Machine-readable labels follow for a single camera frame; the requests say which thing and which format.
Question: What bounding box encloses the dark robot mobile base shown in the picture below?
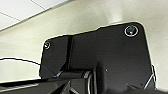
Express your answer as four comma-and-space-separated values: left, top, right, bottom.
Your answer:
39, 21, 158, 94

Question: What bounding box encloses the thin black cable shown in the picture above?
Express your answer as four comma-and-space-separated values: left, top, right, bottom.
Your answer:
0, 57, 56, 77

